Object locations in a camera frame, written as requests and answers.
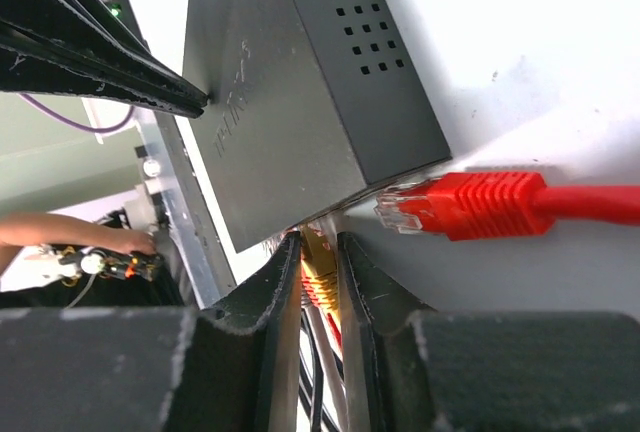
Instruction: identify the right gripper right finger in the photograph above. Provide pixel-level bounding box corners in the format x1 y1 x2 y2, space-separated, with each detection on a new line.
337 233 639 431

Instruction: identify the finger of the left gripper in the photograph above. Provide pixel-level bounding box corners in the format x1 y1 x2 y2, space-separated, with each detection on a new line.
1 23 205 118
1 0 208 104

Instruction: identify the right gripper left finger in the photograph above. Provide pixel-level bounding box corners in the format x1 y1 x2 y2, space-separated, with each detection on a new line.
1 232 301 431

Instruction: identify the grey ethernet cable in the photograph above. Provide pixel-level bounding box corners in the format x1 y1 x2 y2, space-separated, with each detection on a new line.
302 296 349 432

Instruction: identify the red ethernet cable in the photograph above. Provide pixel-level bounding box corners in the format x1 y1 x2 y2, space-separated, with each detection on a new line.
374 170 640 242

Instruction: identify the black network switch box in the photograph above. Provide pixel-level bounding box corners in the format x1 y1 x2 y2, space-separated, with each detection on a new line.
183 0 451 251

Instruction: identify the operator forearm in background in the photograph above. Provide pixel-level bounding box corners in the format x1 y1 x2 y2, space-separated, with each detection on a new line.
1 213 130 273

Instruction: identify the operator hand in background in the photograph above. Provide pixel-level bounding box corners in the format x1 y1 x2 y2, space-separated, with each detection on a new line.
114 229 156 255

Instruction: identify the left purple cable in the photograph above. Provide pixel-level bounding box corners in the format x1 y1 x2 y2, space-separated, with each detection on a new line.
17 92 136 134

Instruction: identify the leader arm teleoperation handle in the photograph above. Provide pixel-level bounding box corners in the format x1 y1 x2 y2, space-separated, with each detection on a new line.
38 245 164 287

